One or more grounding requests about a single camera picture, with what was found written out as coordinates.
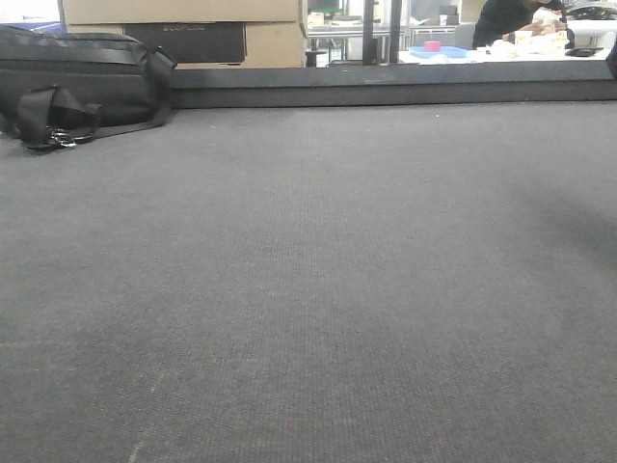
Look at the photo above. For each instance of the lower cardboard box black label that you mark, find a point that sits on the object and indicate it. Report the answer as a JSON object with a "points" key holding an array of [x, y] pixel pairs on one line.
{"points": [[217, 44]]}

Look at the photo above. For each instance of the red tape roll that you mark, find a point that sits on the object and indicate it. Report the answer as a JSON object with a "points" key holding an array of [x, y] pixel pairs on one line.
{"points": [[432, 46]]}

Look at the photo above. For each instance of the blue tray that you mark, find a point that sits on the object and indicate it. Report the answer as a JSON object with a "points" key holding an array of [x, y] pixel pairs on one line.
{"points": [[445, 50]]}

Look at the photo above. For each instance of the black vertical pole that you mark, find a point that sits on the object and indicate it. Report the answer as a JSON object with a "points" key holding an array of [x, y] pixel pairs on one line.
{"points": [[394, 30]]}

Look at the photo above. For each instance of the person in black shirt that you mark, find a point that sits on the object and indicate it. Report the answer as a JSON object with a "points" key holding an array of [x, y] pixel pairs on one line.
{"points": [[500, 19]]}

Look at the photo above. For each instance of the black fabric bag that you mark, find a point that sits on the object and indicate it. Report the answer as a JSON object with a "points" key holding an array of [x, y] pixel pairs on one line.
{"points": [[63, 90]]}

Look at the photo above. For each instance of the upper cardboard box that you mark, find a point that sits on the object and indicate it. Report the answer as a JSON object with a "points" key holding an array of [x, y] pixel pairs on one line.
{"points": [[136, 11]]}

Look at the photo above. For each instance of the dark conveyor side rail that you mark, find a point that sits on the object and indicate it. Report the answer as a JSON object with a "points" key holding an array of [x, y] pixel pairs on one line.
{"points": [[401, 84]]}

